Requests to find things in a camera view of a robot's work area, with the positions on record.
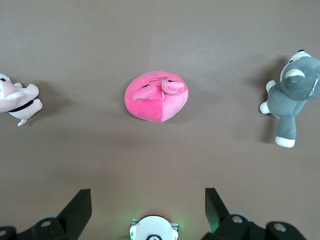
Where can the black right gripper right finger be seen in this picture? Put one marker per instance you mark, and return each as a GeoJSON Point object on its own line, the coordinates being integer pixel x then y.
{"type": "Point", "coordinates": [220, 220]}

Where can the grey white husky plush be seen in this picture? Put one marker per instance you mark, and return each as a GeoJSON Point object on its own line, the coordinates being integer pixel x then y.
{"type": "Point", "coordinates": [287, 102]}

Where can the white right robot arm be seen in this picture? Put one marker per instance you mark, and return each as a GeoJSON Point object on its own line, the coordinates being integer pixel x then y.
{"type": "Point", "coordinates": [153, 228]}

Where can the round hot pink plush toy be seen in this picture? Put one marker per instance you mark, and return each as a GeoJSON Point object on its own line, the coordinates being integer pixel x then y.
{"type": "Point", "coordinates": [150, 107]}

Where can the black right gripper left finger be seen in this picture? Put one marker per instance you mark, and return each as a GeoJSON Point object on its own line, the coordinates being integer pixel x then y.
{"type": "Point", "coordinates": [72, 217]}

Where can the pale pink white plush dog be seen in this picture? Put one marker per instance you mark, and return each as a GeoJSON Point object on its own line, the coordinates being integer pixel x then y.
{"type": "Point", "coordinates": [22, 105]}

